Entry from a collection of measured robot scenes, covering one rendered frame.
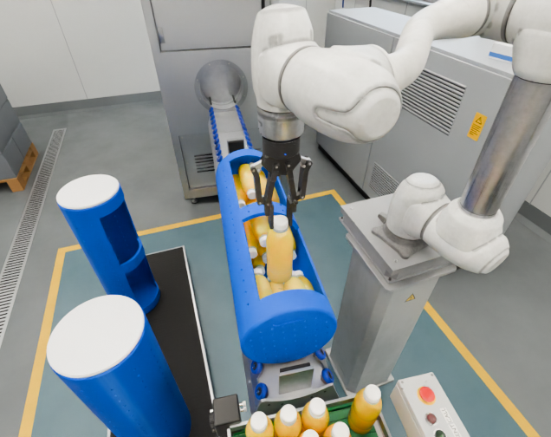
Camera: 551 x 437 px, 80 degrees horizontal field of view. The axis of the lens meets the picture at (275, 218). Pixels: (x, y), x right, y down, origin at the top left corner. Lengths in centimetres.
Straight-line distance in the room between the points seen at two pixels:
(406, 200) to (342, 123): 77
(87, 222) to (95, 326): 68
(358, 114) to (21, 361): 251
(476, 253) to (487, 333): 158
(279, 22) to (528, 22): 52
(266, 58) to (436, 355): 213
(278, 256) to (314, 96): 47
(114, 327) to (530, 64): 126
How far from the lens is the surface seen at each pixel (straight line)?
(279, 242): 80
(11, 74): 594
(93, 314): 125
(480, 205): 106
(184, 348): 211
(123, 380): 120
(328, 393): 114
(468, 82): 228
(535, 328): 286
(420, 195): 117
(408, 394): 98
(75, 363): 117
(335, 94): 44
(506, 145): 97
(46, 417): 240
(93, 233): 181
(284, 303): 89
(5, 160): 410
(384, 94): 44
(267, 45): 57
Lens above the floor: 196
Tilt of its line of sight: 41 degrees down
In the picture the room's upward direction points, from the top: straight up
